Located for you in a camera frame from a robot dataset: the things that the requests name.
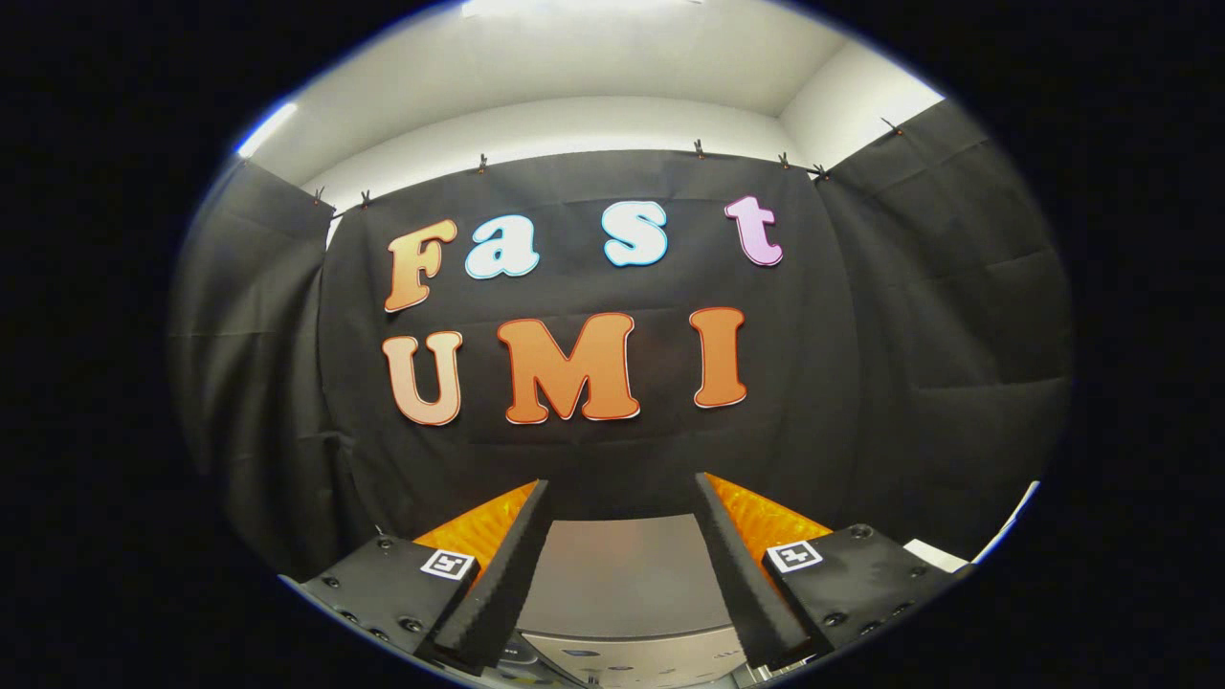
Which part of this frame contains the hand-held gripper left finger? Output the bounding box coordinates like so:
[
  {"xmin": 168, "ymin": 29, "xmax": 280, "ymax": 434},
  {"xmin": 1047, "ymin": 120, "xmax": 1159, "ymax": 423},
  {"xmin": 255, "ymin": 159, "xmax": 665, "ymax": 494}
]
[{"xmin": 283, "ymin": 478, "xmax": 553, "ymax": 676}]

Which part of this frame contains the black backdrop cloth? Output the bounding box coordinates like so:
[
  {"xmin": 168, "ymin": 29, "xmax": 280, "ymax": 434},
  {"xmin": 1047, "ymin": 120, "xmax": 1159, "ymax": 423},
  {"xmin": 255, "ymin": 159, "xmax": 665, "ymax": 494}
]
[{"xmin": 170, "ymin": 96, "xmax": 1075, "ymax": 585}]

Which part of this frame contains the grey washing machine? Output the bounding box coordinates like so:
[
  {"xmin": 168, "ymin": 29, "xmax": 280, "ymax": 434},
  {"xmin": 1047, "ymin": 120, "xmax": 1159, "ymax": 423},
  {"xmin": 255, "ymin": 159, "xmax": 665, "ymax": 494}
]
[{"xmin": 479, "ymin": 624, "xmax": 767, "ymax": 689}]

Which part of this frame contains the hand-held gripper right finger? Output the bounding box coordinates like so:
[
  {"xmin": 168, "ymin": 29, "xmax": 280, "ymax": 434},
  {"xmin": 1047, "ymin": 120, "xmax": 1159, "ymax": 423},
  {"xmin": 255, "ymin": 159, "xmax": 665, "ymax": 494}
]
[{"xmin": 693, "ymin": 471, "xmax": 968, "ymax": 674}]

